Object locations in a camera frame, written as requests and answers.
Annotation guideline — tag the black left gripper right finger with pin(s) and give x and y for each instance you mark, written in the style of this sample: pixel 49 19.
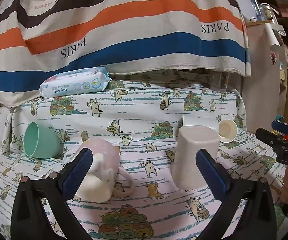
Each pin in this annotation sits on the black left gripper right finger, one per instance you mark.
pixel 257 221

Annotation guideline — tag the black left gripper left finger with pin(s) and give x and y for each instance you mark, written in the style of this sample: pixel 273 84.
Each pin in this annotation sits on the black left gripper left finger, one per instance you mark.
pixel 29 220

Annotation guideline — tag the cream paper cup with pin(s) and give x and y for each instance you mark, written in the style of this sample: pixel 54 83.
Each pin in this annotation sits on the cream paper cup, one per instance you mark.
pixel 227 131

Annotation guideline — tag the white tall plastic cup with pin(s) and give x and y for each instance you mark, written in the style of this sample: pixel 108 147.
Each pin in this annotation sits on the white tall plastic cup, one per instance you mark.
pixel 198 121

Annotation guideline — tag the green plastic cup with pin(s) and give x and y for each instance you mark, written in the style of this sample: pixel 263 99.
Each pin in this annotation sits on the green plastic cup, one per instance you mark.
pixel 40 141

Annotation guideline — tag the white paper cup stack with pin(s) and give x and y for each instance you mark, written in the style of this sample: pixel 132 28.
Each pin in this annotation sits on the white paper cup stack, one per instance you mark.
pixel 271 38

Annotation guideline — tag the wooden cabinet panel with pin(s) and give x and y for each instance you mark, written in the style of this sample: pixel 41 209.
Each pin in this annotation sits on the wooden cabinet panel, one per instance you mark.
pixel 264 92

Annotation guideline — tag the pink white ceramic mug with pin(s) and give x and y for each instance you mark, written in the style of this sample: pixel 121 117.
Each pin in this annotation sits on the pink white ceramic mug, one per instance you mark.
pixel 99 183

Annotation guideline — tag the cat print bed sheet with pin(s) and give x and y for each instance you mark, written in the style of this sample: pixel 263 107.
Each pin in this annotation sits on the cat print bed sheet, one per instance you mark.
pixel 140 118

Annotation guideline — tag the baby wipes pack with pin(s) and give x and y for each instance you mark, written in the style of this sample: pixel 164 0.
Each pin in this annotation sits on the baby wipes pack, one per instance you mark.
pixel 88 80

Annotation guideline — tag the striped Paris fabric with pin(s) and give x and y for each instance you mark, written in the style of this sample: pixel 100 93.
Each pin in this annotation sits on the striped Paris fabric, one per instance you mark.
pixel 41 38

